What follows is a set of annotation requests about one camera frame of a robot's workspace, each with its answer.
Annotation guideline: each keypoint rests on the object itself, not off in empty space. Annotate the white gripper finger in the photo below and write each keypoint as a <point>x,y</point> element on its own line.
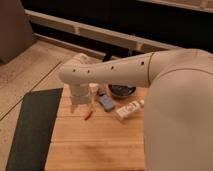
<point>90,106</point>
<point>72,108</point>

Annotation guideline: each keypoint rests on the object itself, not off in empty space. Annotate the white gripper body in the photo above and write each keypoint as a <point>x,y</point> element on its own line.
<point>80,94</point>

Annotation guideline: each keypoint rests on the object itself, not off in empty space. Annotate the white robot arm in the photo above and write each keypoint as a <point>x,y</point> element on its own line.
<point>178,110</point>

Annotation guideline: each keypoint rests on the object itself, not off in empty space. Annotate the orange carrot toy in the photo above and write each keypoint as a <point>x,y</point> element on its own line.
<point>88,114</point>

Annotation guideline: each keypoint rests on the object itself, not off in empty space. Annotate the white paper cup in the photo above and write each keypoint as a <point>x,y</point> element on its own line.
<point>93,88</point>

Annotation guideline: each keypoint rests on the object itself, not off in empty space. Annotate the blue rectangular block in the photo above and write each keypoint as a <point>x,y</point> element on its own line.
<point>106,103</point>

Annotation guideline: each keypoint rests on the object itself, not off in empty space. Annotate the bamboo wooden board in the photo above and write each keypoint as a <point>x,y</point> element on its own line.
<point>100,143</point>

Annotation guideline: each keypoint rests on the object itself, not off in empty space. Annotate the dark round bowl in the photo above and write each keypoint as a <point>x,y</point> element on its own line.
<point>120,91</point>

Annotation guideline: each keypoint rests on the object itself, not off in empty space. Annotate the dark grey floor mat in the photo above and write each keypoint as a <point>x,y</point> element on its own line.
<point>33,130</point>

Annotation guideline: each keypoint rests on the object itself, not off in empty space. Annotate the white tube bottle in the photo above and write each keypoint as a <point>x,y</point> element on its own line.
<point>126,110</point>

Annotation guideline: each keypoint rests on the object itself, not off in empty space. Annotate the grey cabinet corner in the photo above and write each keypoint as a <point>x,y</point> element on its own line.
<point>16,34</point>

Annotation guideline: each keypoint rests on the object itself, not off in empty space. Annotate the white window frame rail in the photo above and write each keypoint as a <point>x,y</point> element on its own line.
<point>93,40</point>

